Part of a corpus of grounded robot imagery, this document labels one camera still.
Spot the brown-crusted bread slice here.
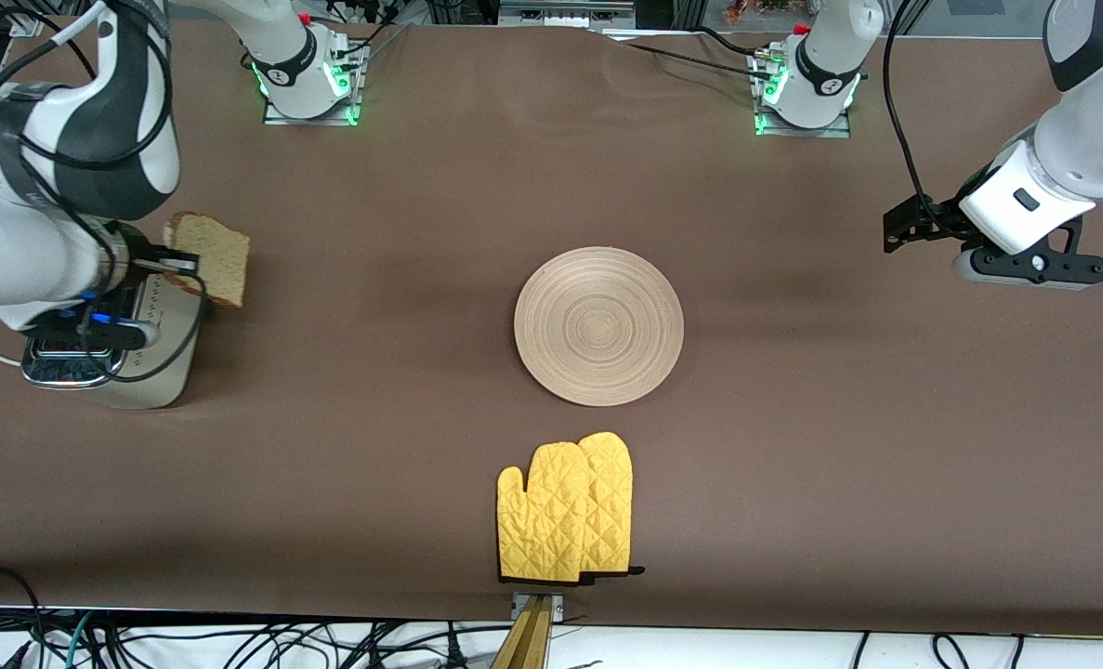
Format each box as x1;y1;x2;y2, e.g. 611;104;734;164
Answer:
163;212;251;310

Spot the round wooden plate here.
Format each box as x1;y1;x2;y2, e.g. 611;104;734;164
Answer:
514;245;685;408

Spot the chrome and cream two-slot toaster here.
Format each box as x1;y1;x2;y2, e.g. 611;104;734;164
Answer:
20;269;204;410

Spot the table cover sheet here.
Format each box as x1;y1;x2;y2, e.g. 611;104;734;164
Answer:
0;19;1103;637

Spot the yellow quilted oven mitt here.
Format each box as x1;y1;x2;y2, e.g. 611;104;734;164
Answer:
497;443;595;584
575;431;647;579

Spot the wooden beam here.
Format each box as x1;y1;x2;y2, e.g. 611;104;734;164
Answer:
491;595;552;669

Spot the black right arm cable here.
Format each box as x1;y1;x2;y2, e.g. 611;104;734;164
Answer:
0;0;210;384

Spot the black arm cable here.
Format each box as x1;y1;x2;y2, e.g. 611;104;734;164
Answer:
882;0;956;233
0;0;210;384

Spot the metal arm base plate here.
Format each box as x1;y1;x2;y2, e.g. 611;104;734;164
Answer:
754;110;852;139
261;93;363;127

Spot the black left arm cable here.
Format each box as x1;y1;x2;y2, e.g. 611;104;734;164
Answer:
882;0;956;233

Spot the black base cable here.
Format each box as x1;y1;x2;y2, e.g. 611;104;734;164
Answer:
337;0;413;71
607;26;780;85

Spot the black looped floor cable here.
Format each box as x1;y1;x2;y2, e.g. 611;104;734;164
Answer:
0;564;46;669

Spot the teal floor cable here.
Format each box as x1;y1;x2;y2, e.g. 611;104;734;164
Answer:
45;609;97;669

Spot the aluminium frame profile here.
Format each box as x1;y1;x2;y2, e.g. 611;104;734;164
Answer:
498;0;637;29

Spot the small metal bracket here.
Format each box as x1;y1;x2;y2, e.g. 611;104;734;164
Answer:
511;593;566;622

